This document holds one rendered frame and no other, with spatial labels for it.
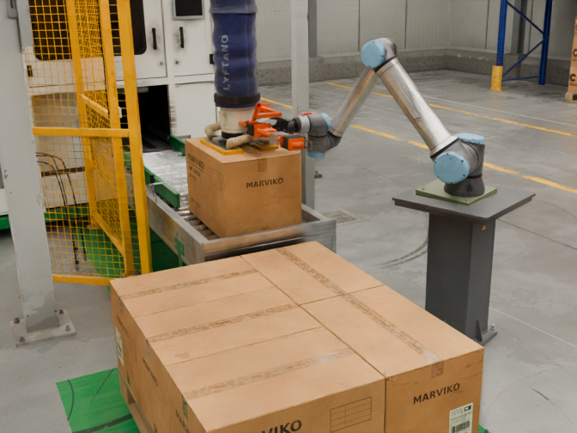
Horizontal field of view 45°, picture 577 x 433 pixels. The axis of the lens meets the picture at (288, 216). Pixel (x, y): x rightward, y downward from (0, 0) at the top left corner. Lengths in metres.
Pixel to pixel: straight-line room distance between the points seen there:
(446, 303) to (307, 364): 1.35
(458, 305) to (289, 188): 0.99
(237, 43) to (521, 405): 2.06
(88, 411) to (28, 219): 1.06
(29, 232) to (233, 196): 1.08
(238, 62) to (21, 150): 1.14
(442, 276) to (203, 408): 1.70
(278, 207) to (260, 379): 1.32
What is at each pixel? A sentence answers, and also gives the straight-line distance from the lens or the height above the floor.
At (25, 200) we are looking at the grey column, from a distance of 3.71.
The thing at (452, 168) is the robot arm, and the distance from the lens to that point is 3.14.
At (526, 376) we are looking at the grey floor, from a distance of 3.45.
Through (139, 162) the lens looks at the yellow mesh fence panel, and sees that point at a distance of 3.82.
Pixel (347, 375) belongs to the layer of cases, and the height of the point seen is 0.54.
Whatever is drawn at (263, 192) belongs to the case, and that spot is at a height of 0.78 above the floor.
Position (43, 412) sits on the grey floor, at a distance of 3.28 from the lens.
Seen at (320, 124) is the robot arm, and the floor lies 1.08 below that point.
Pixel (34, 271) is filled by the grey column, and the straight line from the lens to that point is 3.82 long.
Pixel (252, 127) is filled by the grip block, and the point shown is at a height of 1.09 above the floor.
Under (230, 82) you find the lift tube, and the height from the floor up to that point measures 1.28.
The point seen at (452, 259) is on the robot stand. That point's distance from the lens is 3.44.
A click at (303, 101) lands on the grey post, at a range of 6.47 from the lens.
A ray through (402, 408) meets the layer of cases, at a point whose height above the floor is 0.41.
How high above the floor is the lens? 1.72
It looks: 18 degrees down
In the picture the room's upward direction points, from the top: 1 degrees counter-clockwise
